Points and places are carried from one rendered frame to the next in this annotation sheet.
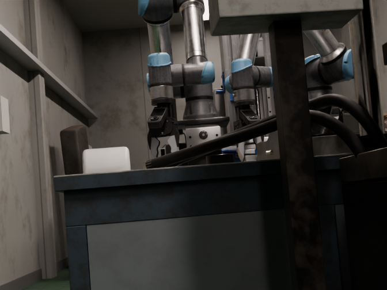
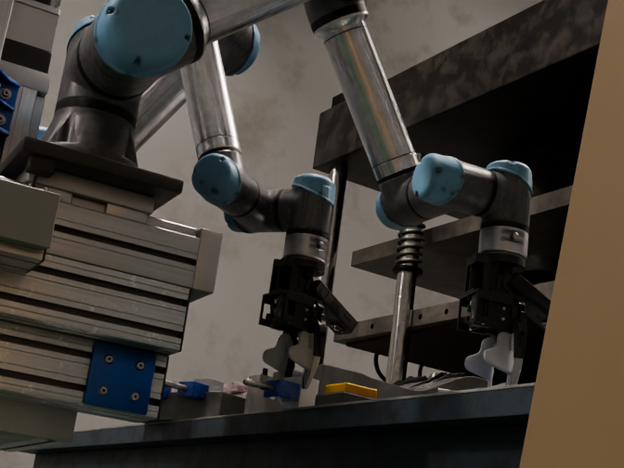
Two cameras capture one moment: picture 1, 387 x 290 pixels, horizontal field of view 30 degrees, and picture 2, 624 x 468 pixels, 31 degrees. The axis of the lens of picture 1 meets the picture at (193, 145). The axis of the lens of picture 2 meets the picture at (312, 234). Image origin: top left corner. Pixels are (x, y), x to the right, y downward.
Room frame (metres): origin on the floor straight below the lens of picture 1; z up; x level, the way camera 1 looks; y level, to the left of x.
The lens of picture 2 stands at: (3.31, 1.46, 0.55)
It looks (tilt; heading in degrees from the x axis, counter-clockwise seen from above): 17 degrees up; 245
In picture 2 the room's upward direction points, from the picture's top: 8 degrees clockwise
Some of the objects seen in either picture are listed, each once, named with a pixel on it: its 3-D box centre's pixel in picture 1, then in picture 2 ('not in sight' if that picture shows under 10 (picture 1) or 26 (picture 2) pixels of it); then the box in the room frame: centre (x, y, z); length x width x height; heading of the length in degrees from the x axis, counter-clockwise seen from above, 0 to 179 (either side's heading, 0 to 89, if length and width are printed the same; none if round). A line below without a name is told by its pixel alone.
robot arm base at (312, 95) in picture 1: (319, 100); not in sight; (2.98, -0.53, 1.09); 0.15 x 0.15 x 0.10
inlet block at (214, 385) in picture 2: not in sight; (188, 389); (2.58, -0.56, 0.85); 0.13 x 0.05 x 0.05; 22
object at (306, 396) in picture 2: (248, 164); (277, 389); (2.56, -0.19, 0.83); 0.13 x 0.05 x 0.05; 11
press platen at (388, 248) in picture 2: not in sight; (556, 257); (1.35, -1.04, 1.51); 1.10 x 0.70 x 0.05; 95
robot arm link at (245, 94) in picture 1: (243, 96); (306, 252); (2.54, -0.19, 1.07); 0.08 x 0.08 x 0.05
